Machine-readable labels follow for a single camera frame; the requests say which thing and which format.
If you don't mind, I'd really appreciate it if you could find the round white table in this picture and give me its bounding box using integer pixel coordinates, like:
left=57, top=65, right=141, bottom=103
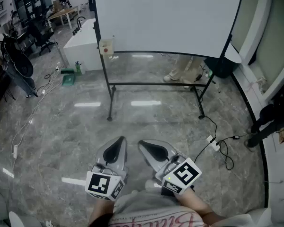
left=224, top=42, right=242, bottom=64

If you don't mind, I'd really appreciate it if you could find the green broom with metal handle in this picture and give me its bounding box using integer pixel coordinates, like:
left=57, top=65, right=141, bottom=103
left=53, top=37, right=75, bottom=75

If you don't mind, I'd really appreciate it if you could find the wooden table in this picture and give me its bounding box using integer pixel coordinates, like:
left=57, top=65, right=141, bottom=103
left=46, top=5, right=80, bottom=31

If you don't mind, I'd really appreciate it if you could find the beige box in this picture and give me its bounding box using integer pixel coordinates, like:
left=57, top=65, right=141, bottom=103
left=98, top=38, right=115, bottom=55

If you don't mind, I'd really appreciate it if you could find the person's left forearm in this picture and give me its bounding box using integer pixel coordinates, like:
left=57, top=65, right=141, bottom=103
left=88, top=197, right=116, bottom=227

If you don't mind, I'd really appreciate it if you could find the black office chair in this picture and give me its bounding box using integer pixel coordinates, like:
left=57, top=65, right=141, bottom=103
left=29, top=22, right=53, bottom=56

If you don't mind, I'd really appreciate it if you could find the white shirt with pink print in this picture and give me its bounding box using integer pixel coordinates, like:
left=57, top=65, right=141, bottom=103
left=107, top=189, right=273, bottom=227

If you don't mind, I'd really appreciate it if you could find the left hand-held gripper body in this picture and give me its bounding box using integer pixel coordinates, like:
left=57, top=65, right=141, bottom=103
left=85, top=159, right=129, bottom=202

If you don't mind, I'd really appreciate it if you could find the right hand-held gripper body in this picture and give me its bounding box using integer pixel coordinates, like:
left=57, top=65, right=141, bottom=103
left=155, top=152, right=203, bottom=196

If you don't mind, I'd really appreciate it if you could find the green box on floor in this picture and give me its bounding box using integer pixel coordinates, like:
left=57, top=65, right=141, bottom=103
left=62, top=73, right=77, bottom=87

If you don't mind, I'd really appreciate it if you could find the black curved faucet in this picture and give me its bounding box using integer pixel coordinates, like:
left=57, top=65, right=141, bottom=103
left=76, top=16, right=87, bottom=29

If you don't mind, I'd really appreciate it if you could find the white counter block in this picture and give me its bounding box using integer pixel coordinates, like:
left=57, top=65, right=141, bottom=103
left=63, top=17, right=104, bottom=72

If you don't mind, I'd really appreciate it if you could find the black bin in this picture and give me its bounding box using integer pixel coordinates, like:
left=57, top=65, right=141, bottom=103
left=204, top=55, right=240, bottom=79

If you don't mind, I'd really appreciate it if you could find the person's right forearm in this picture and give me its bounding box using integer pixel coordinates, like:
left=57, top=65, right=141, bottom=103
left=174, top=187, right=226, bottom=225

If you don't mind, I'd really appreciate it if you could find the white cable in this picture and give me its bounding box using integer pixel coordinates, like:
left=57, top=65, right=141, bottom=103
left=11, top=65, right=63, bottom=151

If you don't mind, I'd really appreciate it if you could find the white whiteboard on black stand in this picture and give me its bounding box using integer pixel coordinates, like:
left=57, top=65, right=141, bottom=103
left=89, top=0, right=245, bottom=122

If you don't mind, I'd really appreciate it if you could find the black cable with adapter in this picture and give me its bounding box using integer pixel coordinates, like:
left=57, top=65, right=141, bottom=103
left=193, top=135, right=240, bottom=171

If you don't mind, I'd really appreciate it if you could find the white chair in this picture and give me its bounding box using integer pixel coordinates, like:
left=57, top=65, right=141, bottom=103
left=0, top=188, right=40, bottom=227

